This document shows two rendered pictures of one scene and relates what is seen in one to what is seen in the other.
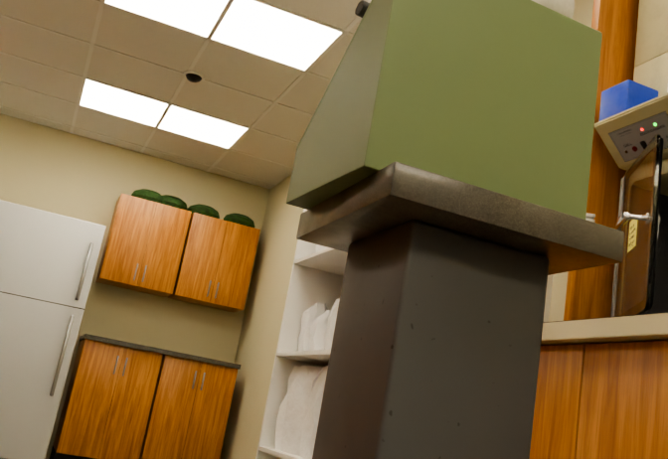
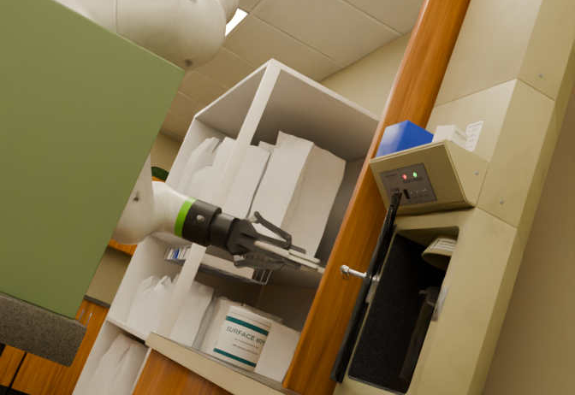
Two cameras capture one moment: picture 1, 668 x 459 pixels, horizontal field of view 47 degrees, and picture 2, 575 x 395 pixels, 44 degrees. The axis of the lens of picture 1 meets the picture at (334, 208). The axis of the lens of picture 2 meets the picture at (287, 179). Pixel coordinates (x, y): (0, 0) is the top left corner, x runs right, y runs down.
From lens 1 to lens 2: 0.63 m
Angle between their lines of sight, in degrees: 2
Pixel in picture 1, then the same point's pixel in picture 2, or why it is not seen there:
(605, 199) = (370, 241)
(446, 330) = not seen: outside the picture
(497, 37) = (11, 55)
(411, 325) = not seen: outside the picture
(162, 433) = (38, 362)
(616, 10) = (434, 44)
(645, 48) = (447, 89)
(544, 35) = (90, 62)
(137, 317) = not seen: hidden behind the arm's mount
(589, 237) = (26, 330)
